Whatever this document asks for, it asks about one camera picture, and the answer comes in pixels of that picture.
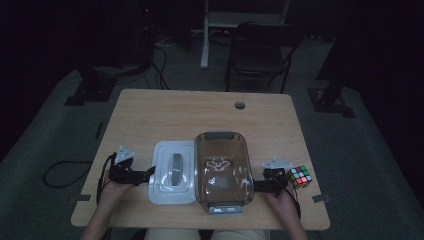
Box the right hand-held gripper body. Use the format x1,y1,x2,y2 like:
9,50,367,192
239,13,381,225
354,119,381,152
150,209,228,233
261,157,294,196

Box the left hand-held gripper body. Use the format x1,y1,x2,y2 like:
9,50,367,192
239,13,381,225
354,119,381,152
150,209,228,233
108,145,142,186

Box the white plastic box lid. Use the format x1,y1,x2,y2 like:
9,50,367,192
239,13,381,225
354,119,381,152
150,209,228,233
147,140,198,205

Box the colourful puzzle cube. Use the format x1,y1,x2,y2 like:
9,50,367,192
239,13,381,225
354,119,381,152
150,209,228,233
287,165,314,190

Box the clear plastic storage box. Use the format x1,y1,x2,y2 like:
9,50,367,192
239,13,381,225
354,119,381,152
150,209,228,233
194,131,256,216

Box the person's right hand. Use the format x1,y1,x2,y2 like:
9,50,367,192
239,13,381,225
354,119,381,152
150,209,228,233
265,185,300,219

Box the person's left hand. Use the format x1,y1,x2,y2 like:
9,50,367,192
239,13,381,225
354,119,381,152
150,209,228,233
99,169,134,210

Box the person's legs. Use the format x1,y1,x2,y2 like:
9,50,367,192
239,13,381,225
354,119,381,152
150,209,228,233
143,228,272,240

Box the black stand with base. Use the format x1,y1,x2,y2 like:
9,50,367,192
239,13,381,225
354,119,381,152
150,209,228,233
306,0,357,119
64,63,118,107

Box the black folding chair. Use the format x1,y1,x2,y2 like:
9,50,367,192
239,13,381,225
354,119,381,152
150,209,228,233
224,21,305,95

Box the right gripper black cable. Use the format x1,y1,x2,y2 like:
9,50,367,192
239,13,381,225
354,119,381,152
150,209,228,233
283,186,302,221

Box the black cable loop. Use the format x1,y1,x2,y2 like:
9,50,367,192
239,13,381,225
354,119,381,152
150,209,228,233
42,160,94,189

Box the bundle of floor cables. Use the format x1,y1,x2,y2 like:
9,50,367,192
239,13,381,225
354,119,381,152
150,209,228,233
116,33,201,91

